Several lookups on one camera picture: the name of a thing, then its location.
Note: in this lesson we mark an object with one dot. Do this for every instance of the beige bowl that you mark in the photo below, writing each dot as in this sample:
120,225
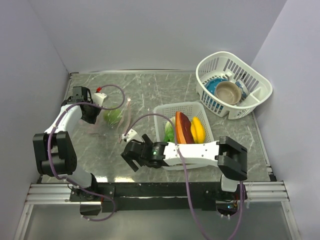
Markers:
228,92

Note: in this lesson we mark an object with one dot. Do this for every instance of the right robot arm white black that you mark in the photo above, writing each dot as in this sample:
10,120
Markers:
225,154

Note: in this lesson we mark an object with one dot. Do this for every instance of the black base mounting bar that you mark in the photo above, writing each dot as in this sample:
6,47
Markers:
133,196

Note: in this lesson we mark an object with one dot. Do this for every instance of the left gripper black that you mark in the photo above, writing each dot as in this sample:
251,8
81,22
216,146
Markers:
93,119

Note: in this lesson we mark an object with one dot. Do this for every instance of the clear zip bag pink slider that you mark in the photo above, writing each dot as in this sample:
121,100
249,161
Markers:
119,128

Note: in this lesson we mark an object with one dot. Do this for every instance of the blue plate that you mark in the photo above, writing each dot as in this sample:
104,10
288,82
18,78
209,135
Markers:
212,85

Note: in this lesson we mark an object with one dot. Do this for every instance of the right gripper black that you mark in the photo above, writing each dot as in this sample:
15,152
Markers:
131,162

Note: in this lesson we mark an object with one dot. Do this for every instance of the white slatted dish basket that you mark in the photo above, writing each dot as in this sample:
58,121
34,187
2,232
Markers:
228,66

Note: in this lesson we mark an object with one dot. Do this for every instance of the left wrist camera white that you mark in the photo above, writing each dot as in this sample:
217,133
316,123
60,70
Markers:
99,99

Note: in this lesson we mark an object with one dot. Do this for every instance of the fake yellow mango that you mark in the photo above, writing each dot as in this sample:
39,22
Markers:
197,130

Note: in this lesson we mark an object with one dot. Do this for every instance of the white perforated shallow tray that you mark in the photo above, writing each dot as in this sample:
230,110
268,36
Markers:
195,155

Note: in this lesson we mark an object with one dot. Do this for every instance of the fake green apple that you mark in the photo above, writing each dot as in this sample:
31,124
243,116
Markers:
112,117

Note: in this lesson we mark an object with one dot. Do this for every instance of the aluminium frame rail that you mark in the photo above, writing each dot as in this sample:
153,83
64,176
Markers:
59,193

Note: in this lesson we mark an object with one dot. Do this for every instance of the fake green lettuce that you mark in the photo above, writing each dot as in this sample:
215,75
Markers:
169,133

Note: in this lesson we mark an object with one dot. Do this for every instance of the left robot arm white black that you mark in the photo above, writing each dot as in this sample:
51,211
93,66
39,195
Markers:
65,159

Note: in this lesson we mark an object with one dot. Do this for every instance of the white blue patterned dish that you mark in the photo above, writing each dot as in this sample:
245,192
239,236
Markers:
243,88

